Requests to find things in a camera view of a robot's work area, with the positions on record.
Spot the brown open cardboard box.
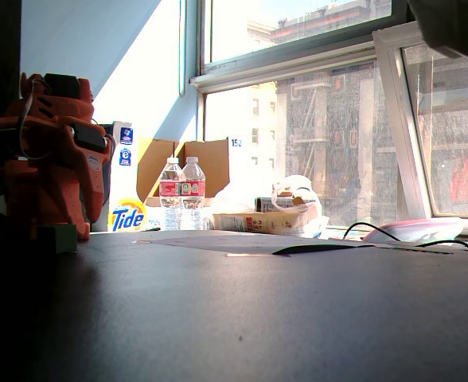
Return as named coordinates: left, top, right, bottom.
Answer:
left=135, top=136, right=231, bottom=209

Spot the white plastic bag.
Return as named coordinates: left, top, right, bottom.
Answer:
left=271, top=174, right=330, bottom=239

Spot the printed food carton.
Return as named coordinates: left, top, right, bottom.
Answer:
left=212, top=206, right=319, bottom=239

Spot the blurred dark camera mount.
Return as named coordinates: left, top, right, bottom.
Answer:
left=406, top=0, right=468, bottom=64

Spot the orange gripper body black servo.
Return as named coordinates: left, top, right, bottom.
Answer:
left=60, top=115, right=115, bottom=169

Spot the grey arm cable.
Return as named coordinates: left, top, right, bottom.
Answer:
left=18, top=77, right=54, bottom=162

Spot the green cube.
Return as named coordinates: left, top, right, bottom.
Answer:
left=37, top=224, right=78, bottom=255

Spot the white box numbered 152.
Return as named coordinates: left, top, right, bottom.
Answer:
left=227, top=134, right=259, bottom=192

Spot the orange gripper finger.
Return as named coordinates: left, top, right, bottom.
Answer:
left=2, top=158, right=92, bottom=240
left=80, top=153, right=112, bottom=224

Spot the white open window sash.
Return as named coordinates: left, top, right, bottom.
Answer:
left=372, top=20, right=468, bottom=232

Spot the black cable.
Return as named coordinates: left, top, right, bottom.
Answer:
left=341, top=221, right=468, bottom=253

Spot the pink and white flat object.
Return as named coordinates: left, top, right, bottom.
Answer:
left=361, top=216, right=466, bottom=244

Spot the white blind wand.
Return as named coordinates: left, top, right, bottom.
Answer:
left=178, top=0, right=188, bottom=97

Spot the white Tide detergent box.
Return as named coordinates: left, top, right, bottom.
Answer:
left=107, top=120, right=150, bottom=233

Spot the grey window frame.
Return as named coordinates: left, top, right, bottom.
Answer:
left=189, top=0, right=418, bottom=95

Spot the clear water bottle red label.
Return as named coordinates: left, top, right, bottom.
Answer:
left=180, top=155, right=207, bottom=232
left=158, top=156, right=185, bottom=232

